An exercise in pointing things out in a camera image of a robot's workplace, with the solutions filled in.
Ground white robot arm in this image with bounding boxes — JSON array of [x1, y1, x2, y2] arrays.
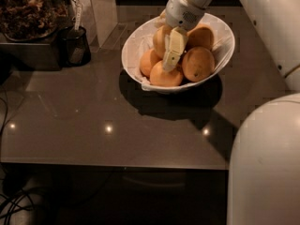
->
[[163, 0, 300, 225]]

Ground white oval bowl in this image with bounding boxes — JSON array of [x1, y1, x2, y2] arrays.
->
[[120, 12, 236, 95]]

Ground dark metal box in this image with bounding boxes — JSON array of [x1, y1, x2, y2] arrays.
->
[[0, 16, 74, 72]]

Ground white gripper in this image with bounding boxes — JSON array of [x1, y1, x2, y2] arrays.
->
[[155, 0, 204, 72]]

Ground orange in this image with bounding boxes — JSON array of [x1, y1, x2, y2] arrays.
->
[[140, 49, 161, 77], [149, 61, 184, 87], [153, 24, 172, 58], [182, 47, 215, 83], [187, 23, 215, 50]]

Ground black mesh cup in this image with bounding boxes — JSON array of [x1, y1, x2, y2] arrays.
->
[[58, 26, 91, 67]]

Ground black cables on floor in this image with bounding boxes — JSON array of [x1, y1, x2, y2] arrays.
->
[[0, 84, 64, 225]]

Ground white thermometer stick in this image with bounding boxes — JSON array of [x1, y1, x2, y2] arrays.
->
[[74, 0, 83, 31]]

